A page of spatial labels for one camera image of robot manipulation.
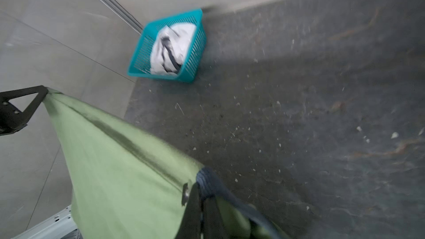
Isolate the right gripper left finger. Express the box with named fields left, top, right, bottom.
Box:
left=175, top=183, right=203, bottom=239

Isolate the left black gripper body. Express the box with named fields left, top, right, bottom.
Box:
left=1, top=86, right=48, bottom=136

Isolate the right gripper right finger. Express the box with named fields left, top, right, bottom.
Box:
left=202, top=197, right=230, bottom=239

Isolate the green tank top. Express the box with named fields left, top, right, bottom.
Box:
left=43, top=89, right=287, bottom=239

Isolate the teal plastic basket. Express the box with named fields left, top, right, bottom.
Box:
left=127, top=9, right=207, bottom=83

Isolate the white tank top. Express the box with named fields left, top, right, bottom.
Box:
left=150, top=23, right=197, bottom=76

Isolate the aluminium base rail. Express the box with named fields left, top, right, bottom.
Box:
left=13, top=205, right=83, bottom=239

